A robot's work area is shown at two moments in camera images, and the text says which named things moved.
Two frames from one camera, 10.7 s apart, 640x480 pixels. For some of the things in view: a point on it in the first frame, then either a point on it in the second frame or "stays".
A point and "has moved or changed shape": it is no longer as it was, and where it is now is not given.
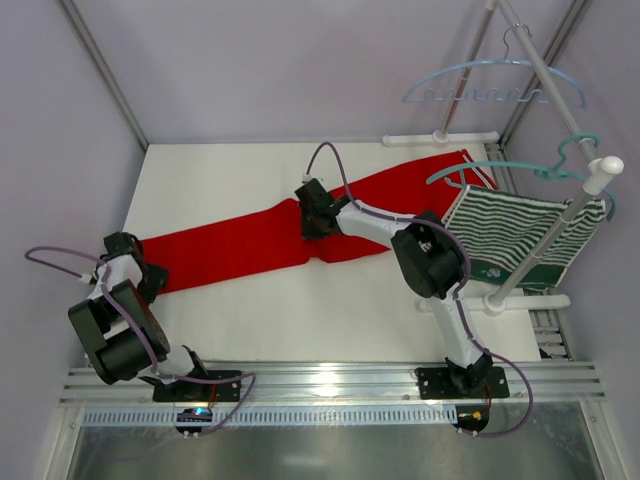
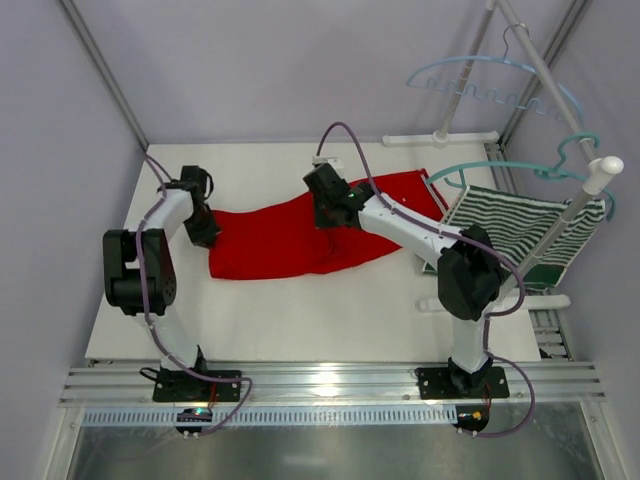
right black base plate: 435,383 stays
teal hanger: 554,172 stays
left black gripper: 120,242 → 203,230
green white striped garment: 499,229 stays
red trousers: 278,238 has moved or changed shape
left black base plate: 186,391 stays
